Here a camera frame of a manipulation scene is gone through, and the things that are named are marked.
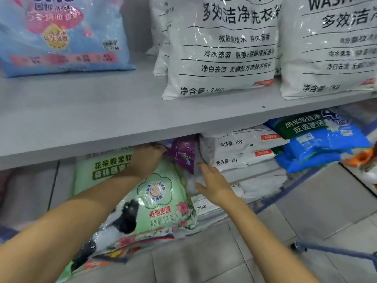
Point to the person's left hand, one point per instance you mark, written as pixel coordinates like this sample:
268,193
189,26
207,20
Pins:
147,161

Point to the person's right hand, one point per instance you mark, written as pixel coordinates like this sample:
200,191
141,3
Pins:
217,188

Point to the purple detergent bag gold oval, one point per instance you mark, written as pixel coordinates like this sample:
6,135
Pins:
184,153

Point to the panda green detergent bag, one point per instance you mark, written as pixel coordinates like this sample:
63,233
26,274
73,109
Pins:
247,147

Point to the grey shelf with blue frame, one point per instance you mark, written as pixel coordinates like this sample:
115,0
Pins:
88,115

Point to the white washing powder bags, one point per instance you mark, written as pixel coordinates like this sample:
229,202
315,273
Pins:
330,44
224,44

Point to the pink detergent bag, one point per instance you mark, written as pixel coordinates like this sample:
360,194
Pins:
65,32

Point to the person's left forearm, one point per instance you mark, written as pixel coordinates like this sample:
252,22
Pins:
59,232

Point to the person's right forearm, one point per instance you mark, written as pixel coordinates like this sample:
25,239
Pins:
265,244

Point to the metal shopping cart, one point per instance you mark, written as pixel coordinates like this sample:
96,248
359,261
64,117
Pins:
330,249

